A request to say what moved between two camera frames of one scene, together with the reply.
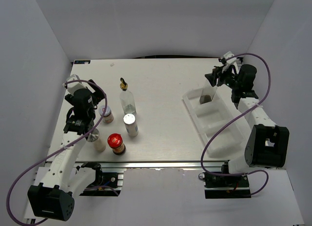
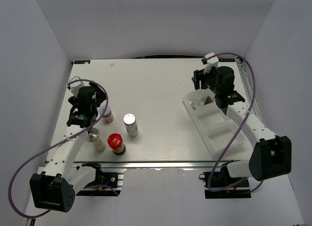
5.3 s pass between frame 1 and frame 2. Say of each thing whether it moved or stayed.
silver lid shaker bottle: stayed
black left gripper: stayed
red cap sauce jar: stayed
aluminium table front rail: stayed
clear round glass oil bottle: moved
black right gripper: moved
